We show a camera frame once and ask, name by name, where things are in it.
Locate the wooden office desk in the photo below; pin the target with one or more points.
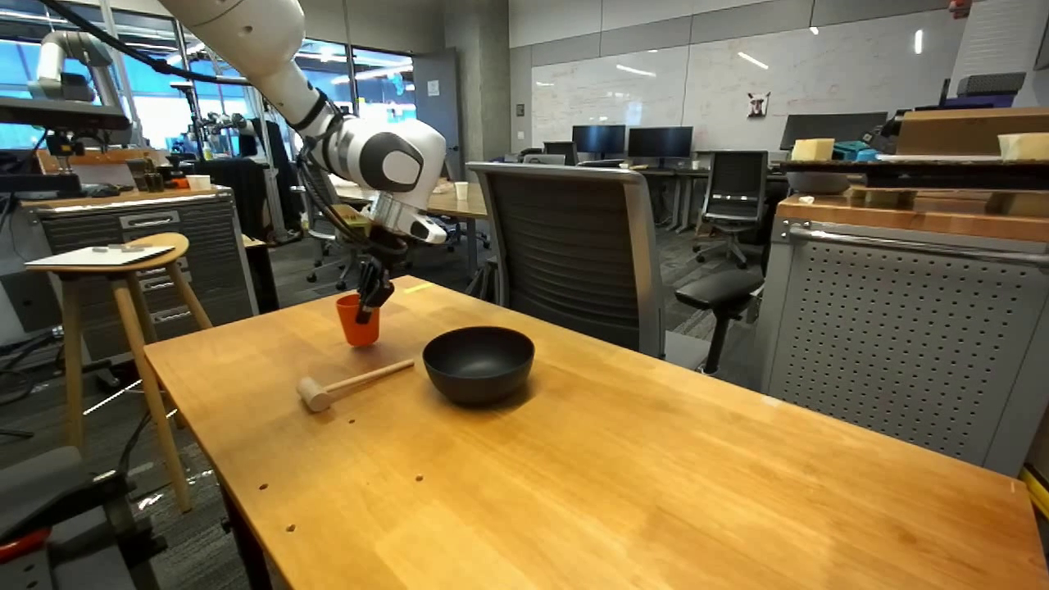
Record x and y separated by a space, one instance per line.
460 202

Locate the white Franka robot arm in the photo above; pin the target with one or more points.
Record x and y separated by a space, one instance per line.
250 33

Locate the black bowl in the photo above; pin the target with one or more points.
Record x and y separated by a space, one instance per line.
480 378

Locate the wooden stool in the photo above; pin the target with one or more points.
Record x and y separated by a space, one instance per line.
166 248

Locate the small wall poster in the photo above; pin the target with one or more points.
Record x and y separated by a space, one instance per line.
759 108

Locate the small cardboard box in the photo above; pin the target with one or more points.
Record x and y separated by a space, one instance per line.
1025 145
815 148

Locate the wide black monitor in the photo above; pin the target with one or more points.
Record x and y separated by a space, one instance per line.
829 134

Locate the large wooden box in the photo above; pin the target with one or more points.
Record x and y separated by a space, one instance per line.
960 134

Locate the orange plastic cup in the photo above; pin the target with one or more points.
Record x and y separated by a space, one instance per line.
354 332

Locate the wooden plank top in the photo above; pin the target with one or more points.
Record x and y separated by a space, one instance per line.
907 220

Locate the grey mesh office chair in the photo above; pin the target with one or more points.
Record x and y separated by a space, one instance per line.
569 250

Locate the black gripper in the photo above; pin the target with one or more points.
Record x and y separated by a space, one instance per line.
382 250

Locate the white board sheet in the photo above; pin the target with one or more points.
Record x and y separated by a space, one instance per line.
99 256

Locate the grey perforated metal panel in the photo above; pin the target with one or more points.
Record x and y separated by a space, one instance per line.
897 338

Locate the wooden mallet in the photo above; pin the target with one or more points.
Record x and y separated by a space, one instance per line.
315 394

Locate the black office chair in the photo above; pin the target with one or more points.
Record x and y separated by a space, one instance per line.
735 182

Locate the black computer monitor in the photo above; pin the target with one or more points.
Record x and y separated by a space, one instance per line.
659 145
599 142

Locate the grey metal cabinet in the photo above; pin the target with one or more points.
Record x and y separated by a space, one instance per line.
206 250

